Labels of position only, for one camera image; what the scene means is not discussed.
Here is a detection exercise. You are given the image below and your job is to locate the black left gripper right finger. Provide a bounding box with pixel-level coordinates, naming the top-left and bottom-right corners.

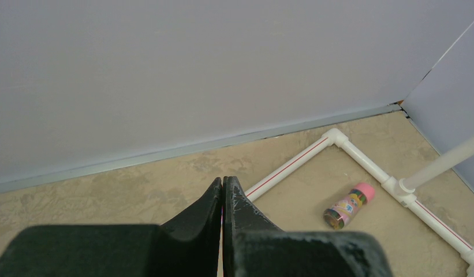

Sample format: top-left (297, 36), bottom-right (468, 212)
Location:
top-left (222, 176), bottom-right (393, 276)

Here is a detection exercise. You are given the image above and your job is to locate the pink capped candy bottle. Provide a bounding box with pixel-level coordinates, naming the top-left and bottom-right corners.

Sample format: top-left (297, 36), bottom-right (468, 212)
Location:
top-left (323, 182), bottom-right (375, 230)

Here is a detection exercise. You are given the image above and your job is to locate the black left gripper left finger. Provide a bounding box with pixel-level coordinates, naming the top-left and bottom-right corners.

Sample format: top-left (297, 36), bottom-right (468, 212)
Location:
top-left (0, 178), bottom-right (222, 276)

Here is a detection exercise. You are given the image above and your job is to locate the white PVC pipe frame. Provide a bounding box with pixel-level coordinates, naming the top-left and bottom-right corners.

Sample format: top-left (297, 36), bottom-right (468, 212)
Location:
top-left (245, 128), bottom-right (474, 276)

